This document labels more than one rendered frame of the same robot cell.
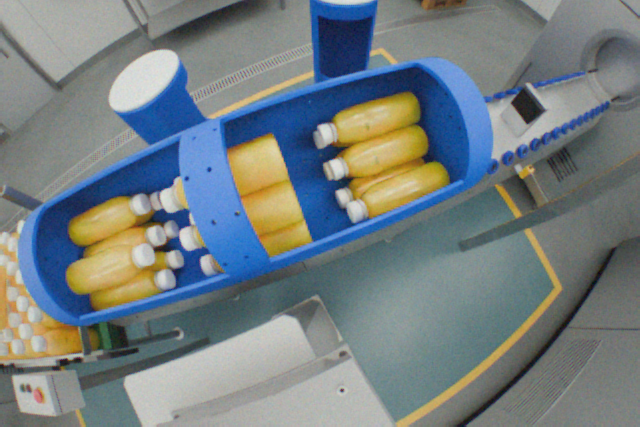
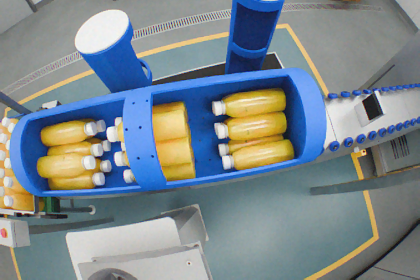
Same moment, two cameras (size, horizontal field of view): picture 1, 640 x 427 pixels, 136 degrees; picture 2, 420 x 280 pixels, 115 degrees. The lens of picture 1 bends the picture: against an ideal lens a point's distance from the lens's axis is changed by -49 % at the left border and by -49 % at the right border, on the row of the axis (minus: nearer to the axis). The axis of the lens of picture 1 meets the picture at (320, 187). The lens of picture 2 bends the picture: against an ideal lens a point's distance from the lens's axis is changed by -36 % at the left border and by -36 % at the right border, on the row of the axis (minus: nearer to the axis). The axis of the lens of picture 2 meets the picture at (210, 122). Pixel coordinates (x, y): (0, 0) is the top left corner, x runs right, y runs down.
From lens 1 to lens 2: 0.14 m
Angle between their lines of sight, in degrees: 4
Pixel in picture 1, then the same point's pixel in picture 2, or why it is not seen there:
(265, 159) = (174, 124)
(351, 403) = (192, 271)
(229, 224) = (147, 160)
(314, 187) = (205, 137)
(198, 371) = (112, 237)
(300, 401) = (166, 264)
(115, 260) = (71, 162)
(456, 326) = (294, 249)
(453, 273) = (301, 210)
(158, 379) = (87, 237)
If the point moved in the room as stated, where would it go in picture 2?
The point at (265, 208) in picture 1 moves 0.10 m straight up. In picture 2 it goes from (169, 152) to (160, 142)
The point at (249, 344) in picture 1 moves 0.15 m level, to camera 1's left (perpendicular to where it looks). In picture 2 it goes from (145, 229) to (91, 212)
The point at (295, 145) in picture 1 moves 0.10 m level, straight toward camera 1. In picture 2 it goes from (199, 106) to (198, 135)
